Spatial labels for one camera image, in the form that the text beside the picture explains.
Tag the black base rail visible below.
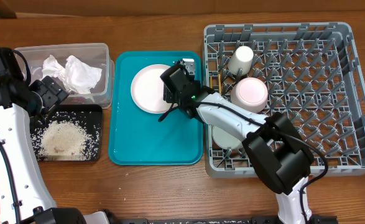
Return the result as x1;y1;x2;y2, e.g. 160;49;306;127
116;215;338;224

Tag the clear plastic bin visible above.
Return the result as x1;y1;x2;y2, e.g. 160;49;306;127
16;43;114;109

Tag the cream cup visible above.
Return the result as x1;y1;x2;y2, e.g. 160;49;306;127
228;46;254;75

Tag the teal serving tray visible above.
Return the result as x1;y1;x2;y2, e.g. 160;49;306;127
108;51;203;166

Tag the cardboard backdrop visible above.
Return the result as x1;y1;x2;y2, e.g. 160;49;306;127
0;0;365;18

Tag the white bowl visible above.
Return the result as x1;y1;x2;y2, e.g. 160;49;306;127
212;126;243;149

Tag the grey dish rack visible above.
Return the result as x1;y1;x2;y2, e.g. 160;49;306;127
203;22;365;176

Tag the pink small bowl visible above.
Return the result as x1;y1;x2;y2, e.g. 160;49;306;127
231;77;268;113

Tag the red snack wrapper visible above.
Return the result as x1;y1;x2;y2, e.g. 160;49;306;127
63;93;93;105

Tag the white rice pile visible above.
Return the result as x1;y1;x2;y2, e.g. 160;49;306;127
30;113;101;161

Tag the pink plate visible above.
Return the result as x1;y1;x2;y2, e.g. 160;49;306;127
131;64;171;114

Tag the white napkin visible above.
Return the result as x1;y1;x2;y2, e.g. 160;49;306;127
42;55;102;94

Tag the black plastic tray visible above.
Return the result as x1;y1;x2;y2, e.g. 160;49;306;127
29;104;103;162

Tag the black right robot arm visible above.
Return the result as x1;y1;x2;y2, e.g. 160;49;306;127
160;62;314;223

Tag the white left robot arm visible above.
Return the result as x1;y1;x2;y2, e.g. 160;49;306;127
0;47;120;224

